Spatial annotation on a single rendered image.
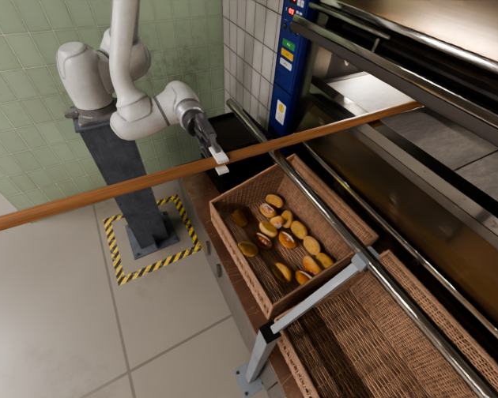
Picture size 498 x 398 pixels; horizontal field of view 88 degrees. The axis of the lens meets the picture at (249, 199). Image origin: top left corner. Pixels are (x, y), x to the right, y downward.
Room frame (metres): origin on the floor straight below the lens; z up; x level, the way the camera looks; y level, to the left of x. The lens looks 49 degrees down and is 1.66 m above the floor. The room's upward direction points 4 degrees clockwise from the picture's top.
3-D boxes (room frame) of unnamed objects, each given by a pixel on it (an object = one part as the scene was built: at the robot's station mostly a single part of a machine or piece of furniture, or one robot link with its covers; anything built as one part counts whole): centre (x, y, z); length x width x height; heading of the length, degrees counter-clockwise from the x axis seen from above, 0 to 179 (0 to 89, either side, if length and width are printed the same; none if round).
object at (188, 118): (0.67, 0.17, 1.20); 0.09 x 0.07 x 0.08; 30
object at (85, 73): (1.02, 0.70, 1.17); 0.18 x 0.16 x 0.22; 152
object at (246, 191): (0.66, -0.16, 0.72); 0.56 x 0.49 x 0.28; 33
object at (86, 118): (1.00, 0.72, 1.03); 0.22 x 0.18 x 0.06; 122
